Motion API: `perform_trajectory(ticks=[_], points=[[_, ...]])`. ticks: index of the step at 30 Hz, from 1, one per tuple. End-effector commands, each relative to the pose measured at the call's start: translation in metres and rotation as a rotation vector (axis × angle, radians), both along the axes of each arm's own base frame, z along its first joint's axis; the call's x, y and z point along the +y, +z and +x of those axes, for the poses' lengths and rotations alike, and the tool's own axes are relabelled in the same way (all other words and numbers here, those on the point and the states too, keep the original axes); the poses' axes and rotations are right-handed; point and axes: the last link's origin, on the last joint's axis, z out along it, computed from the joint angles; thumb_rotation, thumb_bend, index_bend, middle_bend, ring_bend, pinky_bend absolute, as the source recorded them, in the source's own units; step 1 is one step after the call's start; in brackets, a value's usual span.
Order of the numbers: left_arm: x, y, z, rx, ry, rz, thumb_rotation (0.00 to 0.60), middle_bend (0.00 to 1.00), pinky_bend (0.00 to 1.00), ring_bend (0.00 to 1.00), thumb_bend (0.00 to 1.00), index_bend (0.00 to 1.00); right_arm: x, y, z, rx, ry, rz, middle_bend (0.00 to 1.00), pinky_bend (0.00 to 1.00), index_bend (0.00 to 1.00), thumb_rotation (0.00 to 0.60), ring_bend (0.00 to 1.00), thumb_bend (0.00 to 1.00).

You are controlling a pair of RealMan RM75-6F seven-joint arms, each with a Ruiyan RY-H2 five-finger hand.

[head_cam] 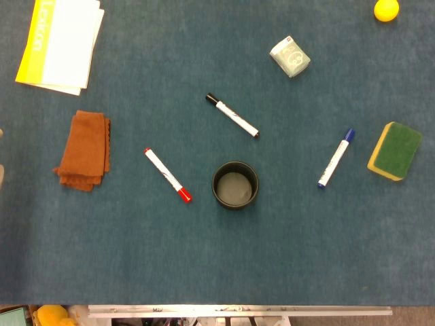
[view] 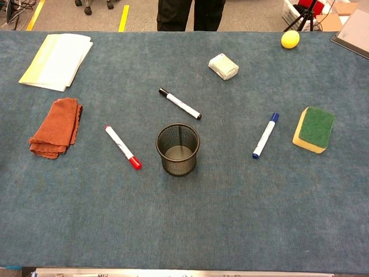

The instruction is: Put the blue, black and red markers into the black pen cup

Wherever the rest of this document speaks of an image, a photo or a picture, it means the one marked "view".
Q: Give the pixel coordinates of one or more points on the yellow floor tape strip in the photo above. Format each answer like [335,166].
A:
[36,14]
[124,18]

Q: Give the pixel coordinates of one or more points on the green yellow sponge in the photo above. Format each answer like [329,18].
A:
[315,127]

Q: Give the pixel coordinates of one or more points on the black round cup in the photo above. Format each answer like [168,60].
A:
[178,168]

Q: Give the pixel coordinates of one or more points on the yellow white Lexicon booklet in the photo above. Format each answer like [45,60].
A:
[54,60]

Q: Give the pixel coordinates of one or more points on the person in black trousers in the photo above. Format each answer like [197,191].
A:
[173,14]

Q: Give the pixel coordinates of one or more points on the brown cardboard box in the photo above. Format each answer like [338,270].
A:
[331,21]

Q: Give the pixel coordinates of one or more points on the red whiteboard marker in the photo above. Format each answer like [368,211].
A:
[121,145]

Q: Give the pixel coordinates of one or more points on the red object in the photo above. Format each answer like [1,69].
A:
[318,8]

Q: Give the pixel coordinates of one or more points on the folded orange-brown cloth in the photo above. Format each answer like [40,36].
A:
[57,127]

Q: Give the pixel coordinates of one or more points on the cream paper booklet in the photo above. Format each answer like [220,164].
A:
[62,89]

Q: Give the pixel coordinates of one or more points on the black tripod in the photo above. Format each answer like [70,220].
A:
[306,13]

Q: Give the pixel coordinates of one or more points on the aluminium frame rail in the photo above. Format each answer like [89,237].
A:
[201,272]

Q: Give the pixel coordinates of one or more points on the black whiteboard marker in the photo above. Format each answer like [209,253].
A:
[180,104]

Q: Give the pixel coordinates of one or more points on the office chair wheel base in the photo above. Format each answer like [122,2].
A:
[88,11]

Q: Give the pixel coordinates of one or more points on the blue whiteboard marker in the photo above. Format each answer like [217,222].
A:
[265,135]

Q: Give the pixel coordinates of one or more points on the yellow ball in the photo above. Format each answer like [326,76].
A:
[290,39]

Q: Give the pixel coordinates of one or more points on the blue felt table mat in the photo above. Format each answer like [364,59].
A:
[230,202]

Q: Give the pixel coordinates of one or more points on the white plastic basket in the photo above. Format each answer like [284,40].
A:
[289,13]

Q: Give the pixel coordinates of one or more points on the white green tissue pack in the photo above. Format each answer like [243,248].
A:
[223,67]

